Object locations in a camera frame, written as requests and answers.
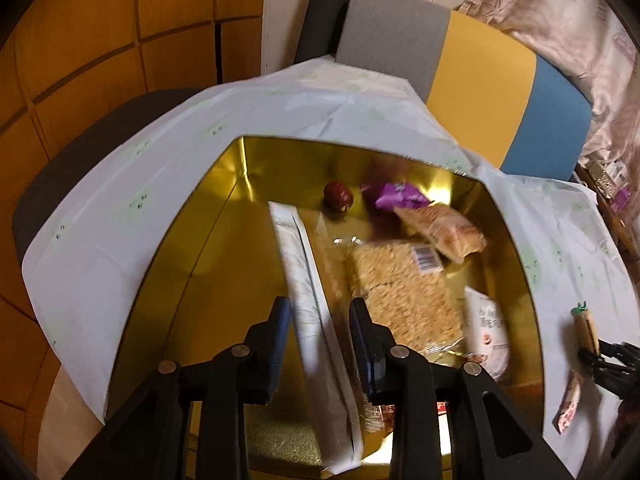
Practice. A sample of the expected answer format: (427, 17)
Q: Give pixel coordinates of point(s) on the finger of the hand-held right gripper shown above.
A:
(622, 349)
(607, 372)

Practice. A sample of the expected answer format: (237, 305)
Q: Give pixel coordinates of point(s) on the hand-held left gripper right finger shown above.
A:
(362, 360)

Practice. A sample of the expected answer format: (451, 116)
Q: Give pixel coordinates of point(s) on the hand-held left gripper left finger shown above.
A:
(280, 345)

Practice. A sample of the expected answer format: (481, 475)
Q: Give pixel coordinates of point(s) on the green-ended cracker packet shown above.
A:
(585, 330)

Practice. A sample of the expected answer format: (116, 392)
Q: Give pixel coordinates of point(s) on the long white and gold packet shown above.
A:
(310, 310)

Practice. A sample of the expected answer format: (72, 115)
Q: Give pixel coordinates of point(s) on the clear puffed rice crisp packet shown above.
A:
(400, 290)

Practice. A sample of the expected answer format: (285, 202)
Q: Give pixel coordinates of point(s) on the red candy packet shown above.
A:
(443, 406)

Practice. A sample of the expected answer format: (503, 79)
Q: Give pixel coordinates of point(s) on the white rice cake snack packet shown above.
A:
(487, 330)

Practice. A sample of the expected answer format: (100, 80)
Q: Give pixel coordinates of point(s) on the brown gift box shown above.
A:
(200, 240)

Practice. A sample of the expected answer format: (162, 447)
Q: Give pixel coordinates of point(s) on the orange crisp snack packet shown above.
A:
(445, 232)

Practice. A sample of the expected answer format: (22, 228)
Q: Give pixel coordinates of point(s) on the red date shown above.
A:
(337, 195)

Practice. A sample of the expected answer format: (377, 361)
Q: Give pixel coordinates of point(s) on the purple snack packet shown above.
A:
(395, 194)

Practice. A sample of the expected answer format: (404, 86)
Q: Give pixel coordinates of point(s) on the pink floral snack packet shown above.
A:
(567, 405)

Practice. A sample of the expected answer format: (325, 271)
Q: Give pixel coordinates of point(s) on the wooden side table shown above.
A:
(625, 232)

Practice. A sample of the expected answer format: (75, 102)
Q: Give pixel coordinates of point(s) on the purple and white box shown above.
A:
(622, 197)

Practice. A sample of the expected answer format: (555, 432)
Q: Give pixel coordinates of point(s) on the silver glitter box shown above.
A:
(604, 179)

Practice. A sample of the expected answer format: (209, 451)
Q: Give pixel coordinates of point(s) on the plastic tablecloth with green print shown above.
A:
(125, 185)

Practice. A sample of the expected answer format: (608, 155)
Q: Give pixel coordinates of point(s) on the grey yellow blue chair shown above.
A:
(480, 60)

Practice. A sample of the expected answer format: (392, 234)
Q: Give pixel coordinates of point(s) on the beige patterned bedding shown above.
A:
(575, 25)

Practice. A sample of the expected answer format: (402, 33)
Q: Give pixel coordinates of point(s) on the black foam roll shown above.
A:
(327, 10)

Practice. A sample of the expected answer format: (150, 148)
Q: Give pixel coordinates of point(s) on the wooden panelled cabinet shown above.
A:
(100, 35)

